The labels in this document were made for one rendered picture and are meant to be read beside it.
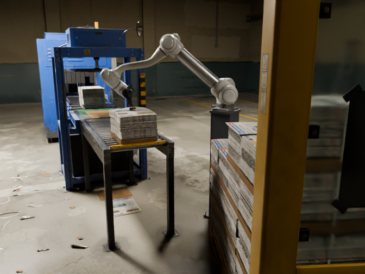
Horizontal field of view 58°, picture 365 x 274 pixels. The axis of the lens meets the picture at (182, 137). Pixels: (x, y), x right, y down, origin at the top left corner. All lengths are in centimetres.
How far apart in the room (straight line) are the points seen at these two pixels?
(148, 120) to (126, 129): 17
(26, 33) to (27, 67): 96
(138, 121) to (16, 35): 892
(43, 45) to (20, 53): 517
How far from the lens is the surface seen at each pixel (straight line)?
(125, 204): 343
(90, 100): 446
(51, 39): 598
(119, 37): 388
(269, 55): 73
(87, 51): 369
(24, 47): 1112
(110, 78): 280
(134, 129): 246
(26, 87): 1114
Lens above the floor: 143
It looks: 13 degrees down
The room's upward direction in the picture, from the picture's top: straight up
